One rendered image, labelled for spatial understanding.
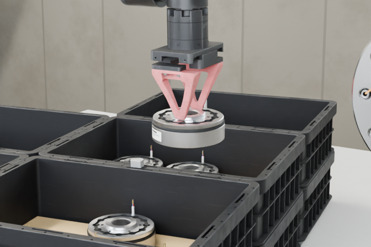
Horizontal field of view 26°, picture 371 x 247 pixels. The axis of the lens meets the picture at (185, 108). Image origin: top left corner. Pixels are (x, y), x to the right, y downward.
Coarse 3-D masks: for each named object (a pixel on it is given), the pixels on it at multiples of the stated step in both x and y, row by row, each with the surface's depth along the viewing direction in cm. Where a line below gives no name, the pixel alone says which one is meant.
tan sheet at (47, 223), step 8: (24, 224) 131; (32, 224) 131; (40, 224) 131; (48, 224) 131; (56, 224) 131; (64, 224) 131; (72, 224) 131; (80, 224) 131; (72, 232) 128; (80, 232) 128; (160, 240) 125; (168, 240) 125; (176, 240) 125; (184, 240) 125; (192, 240) 125
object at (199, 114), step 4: (172, 112) 114; (188, 112) 116; (192, 112) 116; (196, 112) 115; (200, 112) 114; (204, 112) 114; (172, 116) 114; (188, 116) 112; (192, 116) 112; (196, 116) 112; (200, 116) 113; (204, 116) 114; (184, 120) 112; (188, 120) 112
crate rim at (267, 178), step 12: (108, 120) 158; (120, 120) 161; (132, 120) 160; (144, 120) 159; (84, 132) 149; (252, 132) 151; (264, 132) 150; (276, 132) 149; (288, 132) 150; (60, 144) 141; (300, 144) 144; (48, 156) 134; (60, 156) 134; (72, 156) 134; (288, 156) 136; (156, 168) 128; (168, 168) 128; (276, 168) 128; (252, 180) 122; (264, 180) 123; (276, 180) 129; (264, 192) 123
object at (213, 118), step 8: (160, 112) 116; (168, 112) 116; (208, 112) 116; (216, 112) 116; (160, 120) 112; (168, 120) 112; (176, 120) 112; (192, 120) 112; (200, 120) 112; (208, 120) 112; (216, 120) 112; (176, 128) 110; (184, 128) 110; (192, 128) 110; (200, 128) 110
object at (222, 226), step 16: (32, 160) 132; (48, 160) 133; (64, 160) 132; (80, 160) 132; (0, 176) 124; (176, 176) 125; (192, 176) 124; (208, 176) 124; (256, 192) 118; (240, 208) 111; (0, 224) 104; (16, 224) 104; (224, 224) 105; (0, 240) 104; (16, 240) 103; (32, 240) 102; (48, 240) 101; (64, 240) 100; (80, 240) 99; (96, 240) 99; (112, 240) 99; (208, 240) 99
